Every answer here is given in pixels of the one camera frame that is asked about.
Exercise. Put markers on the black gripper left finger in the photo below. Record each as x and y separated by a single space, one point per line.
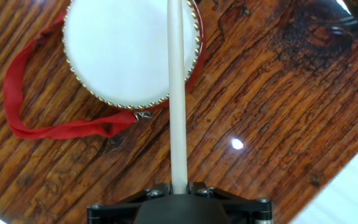
113 210

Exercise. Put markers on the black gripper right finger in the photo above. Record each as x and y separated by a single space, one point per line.
247 210

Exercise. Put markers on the cream wooden drumstick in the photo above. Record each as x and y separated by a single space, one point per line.
177 109

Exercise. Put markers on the red drum with white head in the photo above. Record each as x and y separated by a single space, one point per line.
120 53

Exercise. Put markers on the glossy wood grain mat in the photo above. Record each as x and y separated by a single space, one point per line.
259 109

